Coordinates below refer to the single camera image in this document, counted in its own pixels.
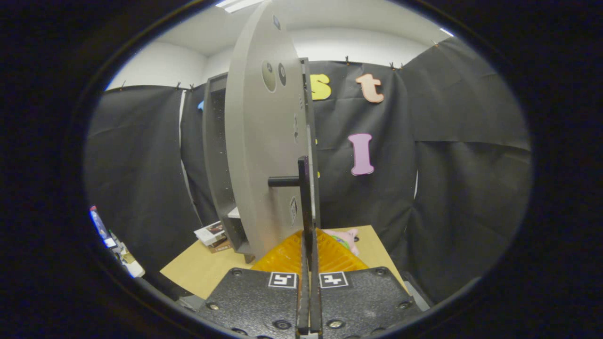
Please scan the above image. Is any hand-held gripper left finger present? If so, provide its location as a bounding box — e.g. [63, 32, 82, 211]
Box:
[198, 228, 310, 339]

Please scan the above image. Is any black backdrop cloth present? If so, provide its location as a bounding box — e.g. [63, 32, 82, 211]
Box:
[85, 37, 533, 302]

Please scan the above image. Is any grey shoe cabinet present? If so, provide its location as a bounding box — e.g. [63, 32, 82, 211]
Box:
[203, 57, 322, 263]

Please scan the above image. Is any light grey shoe cabinet door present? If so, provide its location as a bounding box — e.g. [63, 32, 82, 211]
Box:
[225, 0, 311, 259]

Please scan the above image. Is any pink and green plush toy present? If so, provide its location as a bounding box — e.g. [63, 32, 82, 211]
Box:
[324, 228, 360, 257]

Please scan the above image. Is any blue printed package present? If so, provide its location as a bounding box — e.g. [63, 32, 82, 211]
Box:
[89, 205, 112, 248]

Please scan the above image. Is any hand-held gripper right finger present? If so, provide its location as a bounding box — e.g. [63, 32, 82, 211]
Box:
[310, 228, 424, 339]

